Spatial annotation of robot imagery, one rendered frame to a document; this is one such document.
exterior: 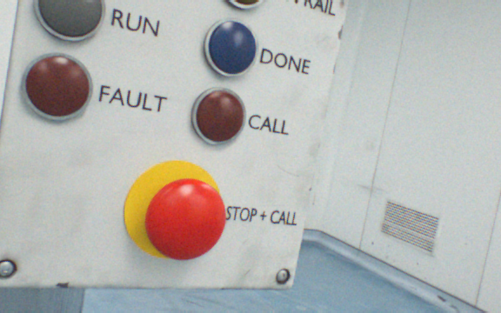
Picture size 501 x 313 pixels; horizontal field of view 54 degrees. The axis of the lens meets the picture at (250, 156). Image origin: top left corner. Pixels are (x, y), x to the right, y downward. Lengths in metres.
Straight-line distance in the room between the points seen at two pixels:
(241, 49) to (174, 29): 0.04
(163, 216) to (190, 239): 0.02
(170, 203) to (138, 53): 0.07
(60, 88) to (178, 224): 0.08
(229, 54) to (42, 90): 0.09
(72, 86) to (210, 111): 0.07
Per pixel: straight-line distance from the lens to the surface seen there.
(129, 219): 0.26
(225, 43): 0.26
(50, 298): 0.33
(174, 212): 0.23
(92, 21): 0.24
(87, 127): 0.25
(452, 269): 3.77
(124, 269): 0.27
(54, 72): 0.24
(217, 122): 0.26
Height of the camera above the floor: 1.02
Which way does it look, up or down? 4 degrees down
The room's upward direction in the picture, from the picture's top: 11 degrees clockwise
